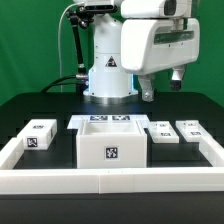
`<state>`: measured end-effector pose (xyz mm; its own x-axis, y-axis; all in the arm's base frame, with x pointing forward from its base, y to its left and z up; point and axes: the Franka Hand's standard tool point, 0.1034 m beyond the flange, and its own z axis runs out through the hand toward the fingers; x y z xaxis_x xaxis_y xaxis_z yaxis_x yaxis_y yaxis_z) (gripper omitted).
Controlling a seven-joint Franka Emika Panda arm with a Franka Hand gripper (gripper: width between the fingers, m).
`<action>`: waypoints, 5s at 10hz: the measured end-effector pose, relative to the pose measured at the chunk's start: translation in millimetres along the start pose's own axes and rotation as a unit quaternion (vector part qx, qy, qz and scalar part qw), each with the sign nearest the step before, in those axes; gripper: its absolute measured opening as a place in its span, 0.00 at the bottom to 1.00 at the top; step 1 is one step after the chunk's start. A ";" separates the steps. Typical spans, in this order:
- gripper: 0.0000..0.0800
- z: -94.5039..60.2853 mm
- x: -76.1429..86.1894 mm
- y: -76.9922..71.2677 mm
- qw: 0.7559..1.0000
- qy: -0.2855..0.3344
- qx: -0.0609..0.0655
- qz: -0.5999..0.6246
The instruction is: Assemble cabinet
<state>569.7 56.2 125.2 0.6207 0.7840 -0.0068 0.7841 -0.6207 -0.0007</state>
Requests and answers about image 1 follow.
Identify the white cabinet door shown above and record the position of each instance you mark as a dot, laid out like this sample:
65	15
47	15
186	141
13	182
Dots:
162	132
191	130

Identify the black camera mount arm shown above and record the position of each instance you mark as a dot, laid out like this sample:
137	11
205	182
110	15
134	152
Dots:
78	36

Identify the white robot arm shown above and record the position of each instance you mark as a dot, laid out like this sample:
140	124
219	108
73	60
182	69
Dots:
108	82

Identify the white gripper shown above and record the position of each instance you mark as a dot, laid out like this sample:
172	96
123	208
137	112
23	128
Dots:
149	46

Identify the white U-shaped obstacle fence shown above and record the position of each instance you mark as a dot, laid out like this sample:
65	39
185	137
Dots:
102	181

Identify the white cabinet top block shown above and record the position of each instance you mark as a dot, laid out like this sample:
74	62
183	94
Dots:
38	134

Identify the white cabinet body box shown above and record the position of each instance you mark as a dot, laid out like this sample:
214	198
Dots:
111	145

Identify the white base marker plate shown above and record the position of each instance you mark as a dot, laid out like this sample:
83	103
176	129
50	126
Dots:
75	120

